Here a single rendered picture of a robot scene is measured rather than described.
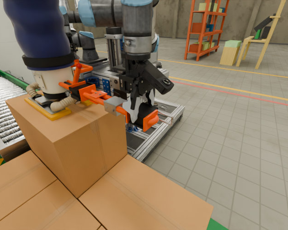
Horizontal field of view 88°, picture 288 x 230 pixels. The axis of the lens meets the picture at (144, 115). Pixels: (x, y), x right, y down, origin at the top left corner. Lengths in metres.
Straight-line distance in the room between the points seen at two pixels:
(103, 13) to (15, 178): 1.05
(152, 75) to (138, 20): 0.13
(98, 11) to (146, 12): 0.17
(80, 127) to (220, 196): 1.37
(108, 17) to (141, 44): 0.16
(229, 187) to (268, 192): 0.34
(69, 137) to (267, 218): 1.61
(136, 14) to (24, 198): 1.03
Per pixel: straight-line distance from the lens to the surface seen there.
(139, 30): 0.42
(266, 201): 1.87
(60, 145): 0.72
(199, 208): 0.94
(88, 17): 0.55
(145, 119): 0.46
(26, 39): 0.86
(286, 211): 1.90
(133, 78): 0.44
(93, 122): 0.76
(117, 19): 0.53
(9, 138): 1.65
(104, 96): 0.66
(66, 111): 0.85
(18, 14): 0.85
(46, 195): 1.07
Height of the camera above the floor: 1.35
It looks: 32 degrees down
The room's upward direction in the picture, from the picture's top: straight up
